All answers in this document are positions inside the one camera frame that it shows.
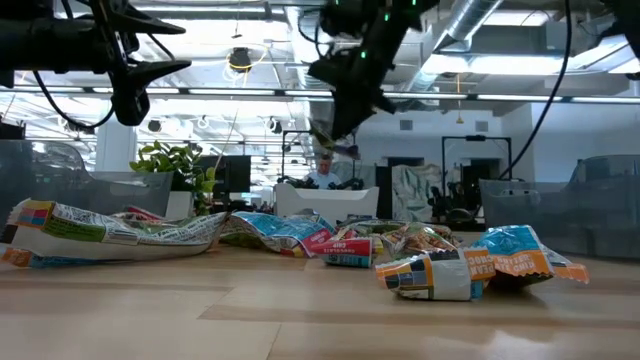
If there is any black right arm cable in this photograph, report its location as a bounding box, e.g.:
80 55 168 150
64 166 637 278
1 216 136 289
498 0 574 181

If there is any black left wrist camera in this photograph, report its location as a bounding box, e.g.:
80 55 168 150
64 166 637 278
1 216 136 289
109 74 151 127

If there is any white plastic basket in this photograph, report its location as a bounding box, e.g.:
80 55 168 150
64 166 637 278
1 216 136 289
273 183 380 226

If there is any crumpled grey cover sheet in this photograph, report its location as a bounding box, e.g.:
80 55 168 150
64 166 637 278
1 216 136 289
392 164 459 222

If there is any black station frame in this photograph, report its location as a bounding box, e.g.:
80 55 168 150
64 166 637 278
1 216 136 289
441 135 513 211
281 129 357 191

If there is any black ceiling spotlight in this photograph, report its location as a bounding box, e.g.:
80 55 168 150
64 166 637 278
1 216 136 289
228 47 254 74

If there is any black computer monitor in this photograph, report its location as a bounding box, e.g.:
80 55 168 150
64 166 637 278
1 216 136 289
197 154 252 201

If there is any blue orange granola bar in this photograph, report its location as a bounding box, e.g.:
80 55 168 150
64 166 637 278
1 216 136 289
374 246 496 302
472 224 591 287

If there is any dark green granola bar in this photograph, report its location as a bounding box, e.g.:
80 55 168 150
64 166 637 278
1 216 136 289
308 122 361 161

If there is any long ceiling light strip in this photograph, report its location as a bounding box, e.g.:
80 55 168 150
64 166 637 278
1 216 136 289
0 85 640 105

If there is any white room column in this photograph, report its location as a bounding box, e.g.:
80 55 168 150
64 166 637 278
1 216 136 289
94 117 137 174

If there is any person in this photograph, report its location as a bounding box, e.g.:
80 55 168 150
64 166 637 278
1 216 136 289
303 153 344 190

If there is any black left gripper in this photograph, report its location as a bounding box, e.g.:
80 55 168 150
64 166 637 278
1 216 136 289
0 0 193 91

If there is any potted green plant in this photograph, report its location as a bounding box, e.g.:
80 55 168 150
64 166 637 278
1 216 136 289
129 140 217 221

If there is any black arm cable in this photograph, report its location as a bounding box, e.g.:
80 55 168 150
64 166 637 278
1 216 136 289
32 69 117 130
498 0 574 181

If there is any green white granola bar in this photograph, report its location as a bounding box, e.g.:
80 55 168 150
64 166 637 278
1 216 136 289
0 198 229 269

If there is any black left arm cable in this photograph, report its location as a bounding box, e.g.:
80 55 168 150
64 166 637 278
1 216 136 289
32 69 117 130

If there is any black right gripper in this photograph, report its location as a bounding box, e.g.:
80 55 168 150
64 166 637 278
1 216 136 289
308 29 401 141

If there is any translucent grey plastic bin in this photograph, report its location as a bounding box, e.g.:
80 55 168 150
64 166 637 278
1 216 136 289
478 154 640 262
0 139 174 231

